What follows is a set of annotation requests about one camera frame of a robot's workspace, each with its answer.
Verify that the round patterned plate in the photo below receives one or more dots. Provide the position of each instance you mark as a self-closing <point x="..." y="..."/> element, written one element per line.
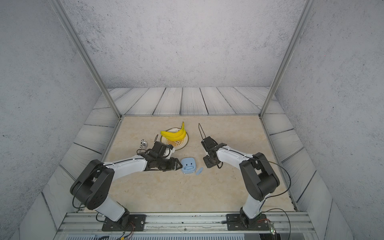
<point x="177" y="145"/>

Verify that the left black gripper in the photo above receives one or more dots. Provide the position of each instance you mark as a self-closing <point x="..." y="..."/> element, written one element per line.
<point x="172" y="164"/>

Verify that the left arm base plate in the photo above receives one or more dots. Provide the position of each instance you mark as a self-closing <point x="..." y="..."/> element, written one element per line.
<point x="128" y="222"/>

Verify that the right aluminium frame post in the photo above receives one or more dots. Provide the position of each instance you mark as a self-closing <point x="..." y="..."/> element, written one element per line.
<point x="288" y="55"/>

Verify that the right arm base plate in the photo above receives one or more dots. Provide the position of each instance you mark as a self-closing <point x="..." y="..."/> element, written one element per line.
<point x="241" y="222"/>

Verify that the aluminium frame post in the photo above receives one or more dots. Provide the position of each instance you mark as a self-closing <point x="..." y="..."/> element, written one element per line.
<point x="70" y="30"/>
<point x="288" y="55"/>

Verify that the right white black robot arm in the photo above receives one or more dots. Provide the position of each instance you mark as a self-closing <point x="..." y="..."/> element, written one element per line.
<point x="259" y="177"/>

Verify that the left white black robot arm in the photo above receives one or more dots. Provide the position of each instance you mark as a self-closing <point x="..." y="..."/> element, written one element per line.
<point x="92" y="186"/>

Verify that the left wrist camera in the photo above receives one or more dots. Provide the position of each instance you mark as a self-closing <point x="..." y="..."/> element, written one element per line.
<point x="169" y="151"/>

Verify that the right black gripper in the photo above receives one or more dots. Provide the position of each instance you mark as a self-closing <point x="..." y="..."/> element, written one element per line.
<point x="207" y="163"/>

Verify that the yellow banana bunch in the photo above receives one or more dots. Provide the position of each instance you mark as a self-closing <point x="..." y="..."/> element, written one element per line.
<point x="177" y="136"/>

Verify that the aluminium mounting rail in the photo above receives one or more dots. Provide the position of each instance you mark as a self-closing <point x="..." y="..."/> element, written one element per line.
<point x="187" y="226"/>

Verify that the left aluminium frame post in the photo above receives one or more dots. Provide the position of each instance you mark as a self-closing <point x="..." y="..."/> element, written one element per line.
<point x="70" y="30"/>

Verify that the light blue battery cover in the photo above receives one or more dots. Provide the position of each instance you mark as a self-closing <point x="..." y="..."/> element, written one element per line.
<point x="199" y="171"/>

